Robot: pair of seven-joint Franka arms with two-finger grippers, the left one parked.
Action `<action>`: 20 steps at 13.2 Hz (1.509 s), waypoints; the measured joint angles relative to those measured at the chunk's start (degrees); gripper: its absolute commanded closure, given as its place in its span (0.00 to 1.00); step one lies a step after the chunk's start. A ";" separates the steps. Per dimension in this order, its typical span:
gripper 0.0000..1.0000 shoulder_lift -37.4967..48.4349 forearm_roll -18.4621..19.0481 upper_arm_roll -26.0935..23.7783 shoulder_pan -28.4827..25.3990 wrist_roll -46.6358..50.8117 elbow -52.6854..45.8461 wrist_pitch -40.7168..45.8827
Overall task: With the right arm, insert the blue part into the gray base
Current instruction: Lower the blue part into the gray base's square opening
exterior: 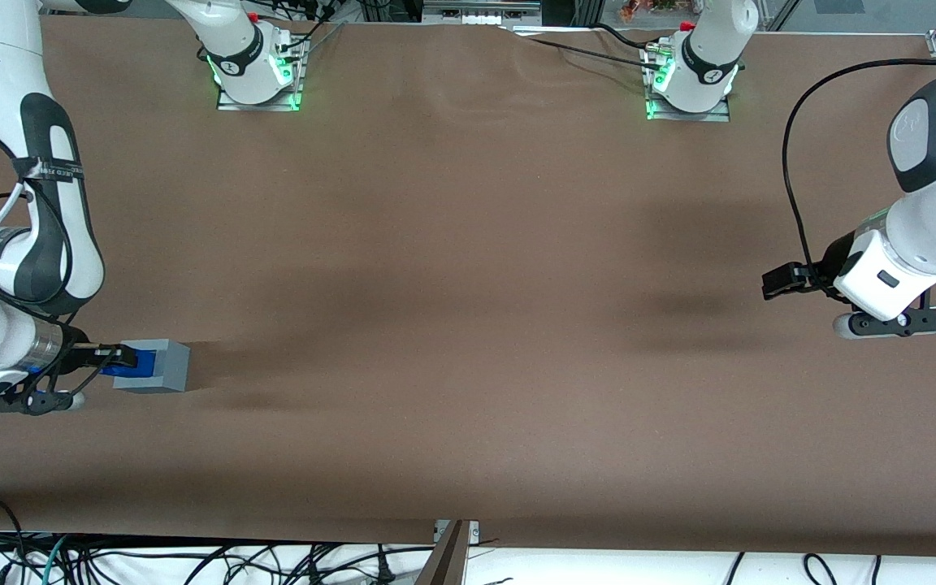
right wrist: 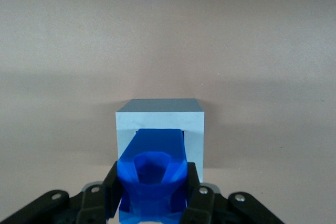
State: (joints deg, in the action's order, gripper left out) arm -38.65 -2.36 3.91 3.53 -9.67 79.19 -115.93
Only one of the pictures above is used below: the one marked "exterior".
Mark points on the white power strip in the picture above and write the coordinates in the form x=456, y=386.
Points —
x=480, y=18

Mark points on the orange background clutter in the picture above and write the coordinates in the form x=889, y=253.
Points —
x=639, y=8

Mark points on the gray square base block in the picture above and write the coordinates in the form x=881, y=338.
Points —
x=175, y=370

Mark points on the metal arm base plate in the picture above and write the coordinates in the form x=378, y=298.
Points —
x=708, y=116
x=261, y=106

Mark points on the brown table cover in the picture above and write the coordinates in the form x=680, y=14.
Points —
x=468, y=325

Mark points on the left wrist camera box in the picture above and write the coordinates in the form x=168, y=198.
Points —
x=894, y=322

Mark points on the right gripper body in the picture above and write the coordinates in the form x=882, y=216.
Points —
x=76, y=350

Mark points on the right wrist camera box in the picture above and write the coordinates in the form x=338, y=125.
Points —
x=37, y=402

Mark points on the small metal table bracket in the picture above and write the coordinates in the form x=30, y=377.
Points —
x=474, y=532

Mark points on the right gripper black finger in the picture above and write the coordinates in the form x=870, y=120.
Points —
x=98, y=359
x=127, y=356

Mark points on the dark metal bar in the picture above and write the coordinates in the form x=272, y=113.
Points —
x=445, y=561

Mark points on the small blue plastic part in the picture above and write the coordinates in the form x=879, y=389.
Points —
x=147, y=363

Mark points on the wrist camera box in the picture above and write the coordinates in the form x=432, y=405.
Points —
x=894, y=322
x=37, y=402

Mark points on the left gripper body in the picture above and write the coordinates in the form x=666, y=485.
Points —
x=832, y=261

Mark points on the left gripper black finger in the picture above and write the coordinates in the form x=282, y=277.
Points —
x=778, y=286
x=811, y=276

